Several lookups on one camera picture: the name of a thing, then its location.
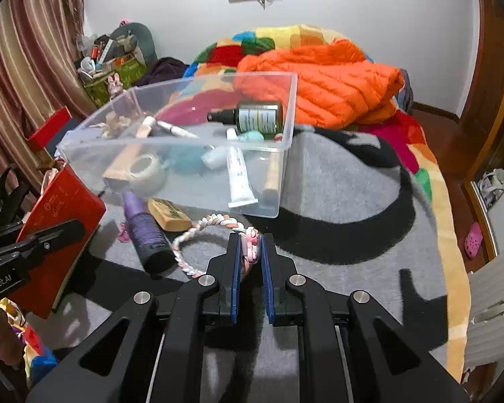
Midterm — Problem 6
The striped curtain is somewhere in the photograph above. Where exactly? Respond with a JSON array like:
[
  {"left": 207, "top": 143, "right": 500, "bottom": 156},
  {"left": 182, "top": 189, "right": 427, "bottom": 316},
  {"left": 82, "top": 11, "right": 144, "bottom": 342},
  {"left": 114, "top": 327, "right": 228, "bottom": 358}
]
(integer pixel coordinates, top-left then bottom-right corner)
[{"left": 0, "top": 0, "right": 94, "bottom": 187}]

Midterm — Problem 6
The clear plastic storage bin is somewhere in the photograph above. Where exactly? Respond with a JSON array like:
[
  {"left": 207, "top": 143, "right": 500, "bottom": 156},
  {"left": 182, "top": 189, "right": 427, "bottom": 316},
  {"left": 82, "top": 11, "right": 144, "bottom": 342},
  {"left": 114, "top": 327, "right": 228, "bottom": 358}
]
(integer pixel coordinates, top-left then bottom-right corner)
[{"left": 56, "top": 71, "right": 299, "bottom": 219}]

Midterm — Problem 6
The dark clothes pile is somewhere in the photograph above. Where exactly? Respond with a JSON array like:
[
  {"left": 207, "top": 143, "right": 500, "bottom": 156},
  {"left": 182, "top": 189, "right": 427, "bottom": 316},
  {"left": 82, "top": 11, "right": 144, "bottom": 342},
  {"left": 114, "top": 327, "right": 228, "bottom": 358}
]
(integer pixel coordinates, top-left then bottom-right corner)
[{"left": 142, "top": 56, "right": 191, "bottom": 87}]

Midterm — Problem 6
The green glass bottle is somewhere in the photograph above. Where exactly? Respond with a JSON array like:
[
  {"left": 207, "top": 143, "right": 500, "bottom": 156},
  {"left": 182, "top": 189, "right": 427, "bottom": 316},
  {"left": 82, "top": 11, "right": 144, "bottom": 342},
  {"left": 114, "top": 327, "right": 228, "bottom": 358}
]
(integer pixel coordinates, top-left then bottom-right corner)
[{"left": 207, "top": 101, "right": 283, "bottom": 140}]

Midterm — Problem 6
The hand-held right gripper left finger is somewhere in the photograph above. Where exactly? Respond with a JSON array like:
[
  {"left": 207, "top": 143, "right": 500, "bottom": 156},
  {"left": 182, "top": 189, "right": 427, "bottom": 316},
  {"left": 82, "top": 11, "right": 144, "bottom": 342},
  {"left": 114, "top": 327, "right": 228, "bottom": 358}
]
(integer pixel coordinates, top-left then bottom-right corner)
[{"left": 25, "top": 232, "right": 242, "bottom": 403}]

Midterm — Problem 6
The grey green plush cushion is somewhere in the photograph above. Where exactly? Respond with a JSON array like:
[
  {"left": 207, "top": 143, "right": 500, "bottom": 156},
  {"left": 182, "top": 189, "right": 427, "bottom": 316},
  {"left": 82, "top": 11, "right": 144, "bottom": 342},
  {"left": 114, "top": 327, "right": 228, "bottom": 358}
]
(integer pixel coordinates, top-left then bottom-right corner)
[{"left": 109, "top": 22, "right": 157, "bottom": 69}]

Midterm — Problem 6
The pink slipper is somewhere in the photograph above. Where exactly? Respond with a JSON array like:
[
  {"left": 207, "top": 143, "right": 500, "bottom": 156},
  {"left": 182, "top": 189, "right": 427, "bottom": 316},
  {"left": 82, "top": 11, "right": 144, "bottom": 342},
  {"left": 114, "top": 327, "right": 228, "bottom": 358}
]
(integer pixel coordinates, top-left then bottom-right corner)
[{"left": 464, "top": 222, "right": 485, "bottom": 260}]

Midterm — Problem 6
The purple bottle with black cap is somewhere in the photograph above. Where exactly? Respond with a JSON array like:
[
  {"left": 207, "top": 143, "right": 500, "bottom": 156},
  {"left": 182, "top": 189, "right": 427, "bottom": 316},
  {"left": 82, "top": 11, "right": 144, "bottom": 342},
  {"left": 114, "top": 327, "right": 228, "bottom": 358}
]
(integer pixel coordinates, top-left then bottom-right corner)
[{"left": 123, "top": 190, "right": 178, "bottom": 274}]

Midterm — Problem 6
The peach cosmetic tube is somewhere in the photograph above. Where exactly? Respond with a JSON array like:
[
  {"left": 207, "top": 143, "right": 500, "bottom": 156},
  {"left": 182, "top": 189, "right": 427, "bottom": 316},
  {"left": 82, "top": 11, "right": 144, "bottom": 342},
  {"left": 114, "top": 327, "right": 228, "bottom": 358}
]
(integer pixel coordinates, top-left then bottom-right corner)
[{"left": 102, "top": 116, "right": 159, "bottom": 186}]

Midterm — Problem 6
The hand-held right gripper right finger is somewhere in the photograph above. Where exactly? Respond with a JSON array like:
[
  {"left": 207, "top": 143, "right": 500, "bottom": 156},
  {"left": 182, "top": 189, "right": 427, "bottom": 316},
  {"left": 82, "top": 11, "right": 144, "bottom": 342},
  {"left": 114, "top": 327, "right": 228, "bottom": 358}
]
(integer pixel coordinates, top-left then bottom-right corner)
[{"left": 260, "top": 232, "right": 472, "bottom": 403}]

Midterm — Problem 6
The white patterned pen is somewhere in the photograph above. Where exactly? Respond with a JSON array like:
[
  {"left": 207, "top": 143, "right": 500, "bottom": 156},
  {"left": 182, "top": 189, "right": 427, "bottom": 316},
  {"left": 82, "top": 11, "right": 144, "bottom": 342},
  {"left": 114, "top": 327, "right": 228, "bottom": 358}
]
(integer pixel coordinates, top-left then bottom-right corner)
[{"left": 157, "top": 120, "right": 201, "bottom": 139}]

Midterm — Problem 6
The beige stick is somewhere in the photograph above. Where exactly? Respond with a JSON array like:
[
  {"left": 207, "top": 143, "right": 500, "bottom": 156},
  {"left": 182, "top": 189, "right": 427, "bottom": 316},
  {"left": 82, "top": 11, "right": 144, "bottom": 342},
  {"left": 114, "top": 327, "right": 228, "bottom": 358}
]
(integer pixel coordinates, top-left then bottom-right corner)
[{"left": 263, "top": 153, "right": 281, "bottom": 203}]

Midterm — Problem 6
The pink rabbit toy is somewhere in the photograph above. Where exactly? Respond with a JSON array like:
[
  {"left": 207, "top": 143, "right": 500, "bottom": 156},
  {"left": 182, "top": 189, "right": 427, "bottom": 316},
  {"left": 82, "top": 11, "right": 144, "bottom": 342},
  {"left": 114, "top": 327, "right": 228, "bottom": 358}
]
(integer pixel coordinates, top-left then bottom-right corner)
[{"left": 108, "top": 73, "right": 125, "bottom": 98}]

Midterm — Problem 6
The colourful patchwork blanket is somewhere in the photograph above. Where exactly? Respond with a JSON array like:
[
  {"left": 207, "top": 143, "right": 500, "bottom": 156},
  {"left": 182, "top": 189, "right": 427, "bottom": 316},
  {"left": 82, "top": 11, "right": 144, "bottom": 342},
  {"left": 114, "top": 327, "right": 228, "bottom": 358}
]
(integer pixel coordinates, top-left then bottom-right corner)
[{"left": 4, "top": 24, "right": 472, "bottom": 389}]

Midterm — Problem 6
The white bandage roll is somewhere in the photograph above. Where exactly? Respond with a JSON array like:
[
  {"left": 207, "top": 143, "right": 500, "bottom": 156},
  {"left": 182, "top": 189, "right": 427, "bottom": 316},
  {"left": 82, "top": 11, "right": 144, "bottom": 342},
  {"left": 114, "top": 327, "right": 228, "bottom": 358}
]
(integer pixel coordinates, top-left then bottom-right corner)
[{"left": 128, "top": 153, "right": 168, "bottom": 196}]

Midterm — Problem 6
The wooden shelf unit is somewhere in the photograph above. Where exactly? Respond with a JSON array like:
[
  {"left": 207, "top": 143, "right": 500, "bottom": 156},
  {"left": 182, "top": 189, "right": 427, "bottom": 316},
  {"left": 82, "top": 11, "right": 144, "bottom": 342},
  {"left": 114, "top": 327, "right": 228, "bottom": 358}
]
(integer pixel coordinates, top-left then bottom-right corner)
[{"left": 457, "top": 0, "right": 504, "bottom": 262}]

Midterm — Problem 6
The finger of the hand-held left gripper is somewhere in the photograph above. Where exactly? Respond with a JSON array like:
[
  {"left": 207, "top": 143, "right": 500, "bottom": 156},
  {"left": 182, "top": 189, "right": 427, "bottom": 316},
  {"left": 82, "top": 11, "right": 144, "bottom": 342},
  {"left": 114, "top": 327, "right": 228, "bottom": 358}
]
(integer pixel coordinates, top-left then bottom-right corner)
[
  {"left": 0, "top": 222, "right": 25, "bottom": 253},
  {"left": 6, "top": 219, "right": 86, "bottom": 270}
]

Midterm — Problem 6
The green storage bag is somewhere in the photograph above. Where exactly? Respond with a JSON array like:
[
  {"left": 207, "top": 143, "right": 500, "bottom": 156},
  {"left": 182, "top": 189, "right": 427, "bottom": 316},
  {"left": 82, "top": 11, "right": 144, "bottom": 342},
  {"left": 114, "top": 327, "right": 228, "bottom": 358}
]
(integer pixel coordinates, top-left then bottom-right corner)
[{"left": 83, "top": 59, "right": 147, "bottom": 108}]

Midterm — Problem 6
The beige knotted item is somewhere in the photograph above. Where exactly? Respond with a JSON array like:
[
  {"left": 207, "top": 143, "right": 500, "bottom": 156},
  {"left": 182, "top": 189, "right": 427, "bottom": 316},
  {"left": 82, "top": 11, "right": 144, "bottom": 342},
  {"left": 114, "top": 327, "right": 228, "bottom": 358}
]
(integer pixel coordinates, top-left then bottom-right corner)
[{"left": 88, "top": 115, "right": 129, "bottom": 138}]

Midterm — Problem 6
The grey and black blanket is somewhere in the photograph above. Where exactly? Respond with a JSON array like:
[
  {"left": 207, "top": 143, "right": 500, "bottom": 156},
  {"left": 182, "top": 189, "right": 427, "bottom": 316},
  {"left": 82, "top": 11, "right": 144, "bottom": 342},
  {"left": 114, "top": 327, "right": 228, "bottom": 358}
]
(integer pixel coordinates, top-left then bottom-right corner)
[{"left": 25, "top": 125, "right": 451, "bottom": 403}]

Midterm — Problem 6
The white printed tube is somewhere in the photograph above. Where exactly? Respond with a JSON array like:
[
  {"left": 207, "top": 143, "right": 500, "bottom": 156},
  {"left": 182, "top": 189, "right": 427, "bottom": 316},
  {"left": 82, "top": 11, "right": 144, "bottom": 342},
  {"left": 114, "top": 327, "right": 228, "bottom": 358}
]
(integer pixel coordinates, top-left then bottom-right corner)
[{"left": 226, "top": 128, "right": 260, "bottom": 209}]

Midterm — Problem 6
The red box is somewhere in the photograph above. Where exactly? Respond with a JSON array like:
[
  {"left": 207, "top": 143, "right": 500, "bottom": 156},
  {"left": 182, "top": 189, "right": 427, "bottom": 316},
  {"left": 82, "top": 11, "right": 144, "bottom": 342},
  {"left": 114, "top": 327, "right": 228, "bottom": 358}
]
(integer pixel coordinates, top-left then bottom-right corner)
[{"left": 27, "top": 106, "right": 75, "bottom": 152}]

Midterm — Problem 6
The orange down jacket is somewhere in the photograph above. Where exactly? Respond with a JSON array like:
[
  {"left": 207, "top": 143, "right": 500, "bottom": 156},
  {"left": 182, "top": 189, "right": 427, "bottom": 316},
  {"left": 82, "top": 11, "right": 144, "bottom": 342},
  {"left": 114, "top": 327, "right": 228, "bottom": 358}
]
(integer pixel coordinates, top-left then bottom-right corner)
[{"left": 234, "top": 38, "right": 406, "bottom": 129}]

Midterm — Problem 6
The white suitcase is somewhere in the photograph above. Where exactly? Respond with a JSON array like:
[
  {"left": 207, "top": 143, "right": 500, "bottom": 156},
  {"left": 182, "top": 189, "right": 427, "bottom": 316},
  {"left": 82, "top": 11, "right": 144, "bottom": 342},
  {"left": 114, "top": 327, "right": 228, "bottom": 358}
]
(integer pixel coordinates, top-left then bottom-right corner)
[{"left": 465, "top": 247, "right": 504, "bottom": 371}]

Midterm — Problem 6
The pastel braided rope ring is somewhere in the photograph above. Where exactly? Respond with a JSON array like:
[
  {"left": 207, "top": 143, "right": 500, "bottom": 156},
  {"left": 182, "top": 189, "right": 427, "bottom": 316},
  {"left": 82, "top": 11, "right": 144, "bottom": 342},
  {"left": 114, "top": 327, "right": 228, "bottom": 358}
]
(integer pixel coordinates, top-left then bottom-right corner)
[{"left": 172, "top": 214, "right": 262, "bottom": 283}]

